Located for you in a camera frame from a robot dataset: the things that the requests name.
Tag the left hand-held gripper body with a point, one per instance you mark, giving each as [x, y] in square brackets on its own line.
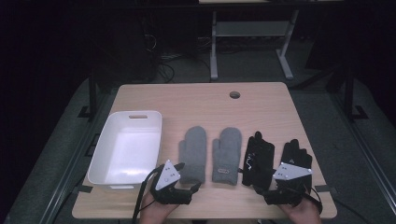
[166, 177]

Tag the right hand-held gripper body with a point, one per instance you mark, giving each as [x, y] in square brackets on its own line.
[291, 171]

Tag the black glove with white print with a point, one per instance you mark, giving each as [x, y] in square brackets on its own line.
[295, 154]
[258, 155]

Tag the plain grey mitten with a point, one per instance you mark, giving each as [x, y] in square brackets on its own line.
[193, 149]

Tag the white plastic bin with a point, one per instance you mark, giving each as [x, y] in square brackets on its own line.
[130, 149]

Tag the grey mitten with label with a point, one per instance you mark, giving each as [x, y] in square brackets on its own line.
[227, 149]

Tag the person's left hand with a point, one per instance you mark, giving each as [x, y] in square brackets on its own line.
[154, 213]

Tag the person's right hand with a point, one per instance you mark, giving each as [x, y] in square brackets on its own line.
[303, 214]

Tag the grey tape strip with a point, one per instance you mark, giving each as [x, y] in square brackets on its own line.
[322, 188]
[84, 188]

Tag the black metal stand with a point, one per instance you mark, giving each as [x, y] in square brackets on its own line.
[92, 93]
[349, 93]

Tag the aluminium rail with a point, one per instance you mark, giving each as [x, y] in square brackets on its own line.
[370, 165]
[67, 174]

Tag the white metal desk frame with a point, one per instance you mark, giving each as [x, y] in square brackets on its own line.
[213, 46]

